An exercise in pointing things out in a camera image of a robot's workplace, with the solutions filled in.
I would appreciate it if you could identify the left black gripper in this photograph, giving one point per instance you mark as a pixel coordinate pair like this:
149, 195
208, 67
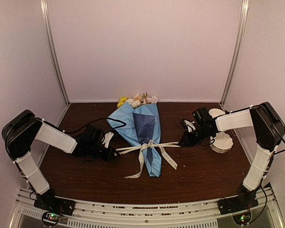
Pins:
107, 157

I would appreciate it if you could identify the plain white bowl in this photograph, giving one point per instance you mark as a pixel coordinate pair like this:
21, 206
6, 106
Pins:
214, 112

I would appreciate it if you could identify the aluminium frame post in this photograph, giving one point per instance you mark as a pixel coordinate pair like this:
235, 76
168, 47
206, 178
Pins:
236, 53
53, 54

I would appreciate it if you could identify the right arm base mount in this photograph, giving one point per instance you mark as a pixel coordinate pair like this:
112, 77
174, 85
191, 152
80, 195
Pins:
233, 204

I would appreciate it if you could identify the cream printed ribbon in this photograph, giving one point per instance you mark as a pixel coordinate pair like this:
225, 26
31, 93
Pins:
150, 155

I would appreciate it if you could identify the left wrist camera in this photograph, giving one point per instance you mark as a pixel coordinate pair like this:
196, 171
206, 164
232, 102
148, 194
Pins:
107, 138

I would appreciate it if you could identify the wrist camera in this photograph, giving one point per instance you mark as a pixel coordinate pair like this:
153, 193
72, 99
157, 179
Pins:
188, 125
107, 138

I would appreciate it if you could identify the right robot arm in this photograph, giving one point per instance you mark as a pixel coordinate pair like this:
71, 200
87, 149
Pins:
262, 119

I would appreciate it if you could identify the front aluminium rail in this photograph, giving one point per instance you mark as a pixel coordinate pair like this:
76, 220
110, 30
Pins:
200, 214

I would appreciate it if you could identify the blue wrapping paper sheet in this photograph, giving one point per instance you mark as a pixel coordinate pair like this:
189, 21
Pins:
137, 126

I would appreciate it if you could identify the right aluminium frame post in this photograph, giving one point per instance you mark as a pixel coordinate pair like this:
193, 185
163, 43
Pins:
236, 53

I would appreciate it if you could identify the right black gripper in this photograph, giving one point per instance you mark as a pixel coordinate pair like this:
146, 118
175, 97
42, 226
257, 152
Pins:
189, 141

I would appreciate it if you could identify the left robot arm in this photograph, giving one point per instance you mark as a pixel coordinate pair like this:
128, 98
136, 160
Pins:
26, 128

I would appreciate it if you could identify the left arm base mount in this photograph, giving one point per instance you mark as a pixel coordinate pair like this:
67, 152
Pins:
60, 206

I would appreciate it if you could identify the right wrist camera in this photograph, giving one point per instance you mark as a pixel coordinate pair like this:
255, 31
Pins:
188, 125

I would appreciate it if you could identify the left aluminium frame post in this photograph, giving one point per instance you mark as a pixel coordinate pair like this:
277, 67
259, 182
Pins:
53, 54

